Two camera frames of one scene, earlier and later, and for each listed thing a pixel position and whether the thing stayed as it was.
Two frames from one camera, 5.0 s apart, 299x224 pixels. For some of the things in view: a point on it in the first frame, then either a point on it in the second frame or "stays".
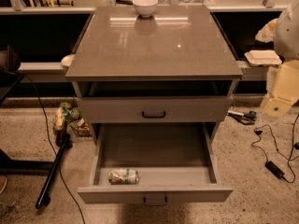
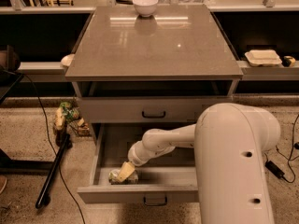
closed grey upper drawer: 155,109 stays
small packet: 123,176 stays
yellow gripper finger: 286,90 → 126,170
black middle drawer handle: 155,204 stays
